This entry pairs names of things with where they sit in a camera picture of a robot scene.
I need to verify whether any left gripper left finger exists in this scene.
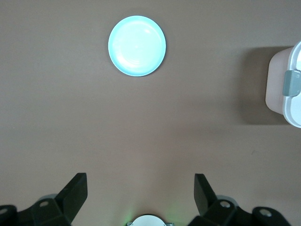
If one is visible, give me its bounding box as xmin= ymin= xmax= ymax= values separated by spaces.
xmin=0 ymin=173 xmax=88 ymax=226

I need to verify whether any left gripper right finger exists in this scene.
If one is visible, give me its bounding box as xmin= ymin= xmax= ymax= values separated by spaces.
xmin=188 ymin=173 xmax=291 ymax=226

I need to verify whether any white lidded storage box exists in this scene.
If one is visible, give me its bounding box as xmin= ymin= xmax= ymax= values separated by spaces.
xmin=265 ymin=40 xmax=301 ymax=129

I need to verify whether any light blue round plate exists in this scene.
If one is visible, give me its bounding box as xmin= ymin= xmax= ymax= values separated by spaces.
xmin=108 ymin=15 xmax=167 ymax=77

